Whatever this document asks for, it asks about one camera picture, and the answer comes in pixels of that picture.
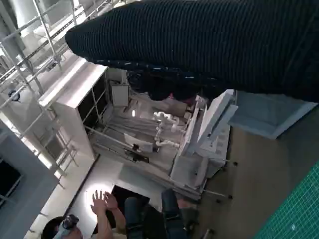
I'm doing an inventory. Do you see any black knitted gloved right hand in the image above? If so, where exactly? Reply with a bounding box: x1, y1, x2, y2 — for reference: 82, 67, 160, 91
64, 0, 319, 103

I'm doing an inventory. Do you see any small white box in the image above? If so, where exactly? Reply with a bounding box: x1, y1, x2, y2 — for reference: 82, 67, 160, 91
110, 84, 131, 108

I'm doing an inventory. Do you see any white equipment cart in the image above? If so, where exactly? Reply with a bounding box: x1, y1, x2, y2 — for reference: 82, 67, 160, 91
170, 89, 240, 195

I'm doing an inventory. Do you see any white shelf cabinet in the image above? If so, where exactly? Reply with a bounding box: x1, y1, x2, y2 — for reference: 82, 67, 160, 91
38, 59, 108, 161

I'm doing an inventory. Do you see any green cutting mat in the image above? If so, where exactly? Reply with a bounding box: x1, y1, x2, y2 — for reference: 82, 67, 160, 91
254, 161, 319, 239

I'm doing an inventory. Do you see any person with headset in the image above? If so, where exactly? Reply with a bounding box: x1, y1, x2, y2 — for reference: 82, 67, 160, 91
41, 188, 190, 239

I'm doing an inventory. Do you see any dark VR headset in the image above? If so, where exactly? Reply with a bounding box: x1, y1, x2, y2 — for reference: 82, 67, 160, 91
56, 214, 81, 237

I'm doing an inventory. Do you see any white metal frame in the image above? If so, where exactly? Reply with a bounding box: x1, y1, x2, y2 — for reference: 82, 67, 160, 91
0, 0, 105, 180

